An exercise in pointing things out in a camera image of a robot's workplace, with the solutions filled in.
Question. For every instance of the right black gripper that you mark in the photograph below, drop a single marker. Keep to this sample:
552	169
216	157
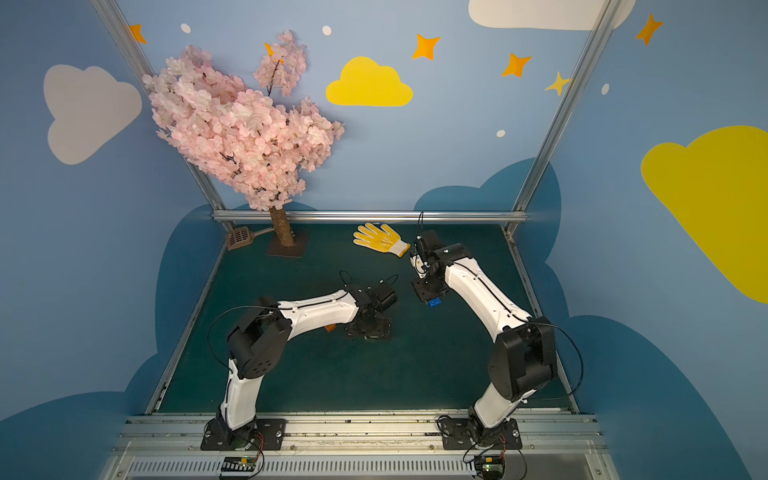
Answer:
429	293

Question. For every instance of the pink cherry blossom tree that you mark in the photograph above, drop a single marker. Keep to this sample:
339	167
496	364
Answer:
239	135

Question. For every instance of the left electronics board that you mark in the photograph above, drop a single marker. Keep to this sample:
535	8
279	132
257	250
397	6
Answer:
239	467

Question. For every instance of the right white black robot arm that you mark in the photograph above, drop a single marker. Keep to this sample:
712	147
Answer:
523	357

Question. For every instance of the rear horizontal aluminium bar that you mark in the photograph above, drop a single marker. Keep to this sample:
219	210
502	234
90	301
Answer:
458	217

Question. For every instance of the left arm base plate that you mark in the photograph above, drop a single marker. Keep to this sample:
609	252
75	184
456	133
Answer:
258	435

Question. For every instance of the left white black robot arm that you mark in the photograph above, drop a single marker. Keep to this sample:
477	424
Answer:
258	340

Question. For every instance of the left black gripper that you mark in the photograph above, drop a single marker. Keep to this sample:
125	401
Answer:
369	325

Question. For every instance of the yellow white work glove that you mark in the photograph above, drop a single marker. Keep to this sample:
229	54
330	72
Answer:
380	238

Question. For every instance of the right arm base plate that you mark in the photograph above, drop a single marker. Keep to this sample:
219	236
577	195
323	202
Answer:
464	433

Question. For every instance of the electronics board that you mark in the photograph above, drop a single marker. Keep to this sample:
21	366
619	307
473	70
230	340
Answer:
489	467
239	467

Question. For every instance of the right electronics board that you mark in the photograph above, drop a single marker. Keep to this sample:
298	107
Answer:
489	467

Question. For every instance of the right aluminium corner post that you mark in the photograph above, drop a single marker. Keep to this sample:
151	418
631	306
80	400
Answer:
608	18

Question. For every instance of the brown plastic scoop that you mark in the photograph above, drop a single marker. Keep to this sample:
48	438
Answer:
243	236

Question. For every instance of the aluminium rail front frame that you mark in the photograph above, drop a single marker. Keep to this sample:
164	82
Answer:
394	444

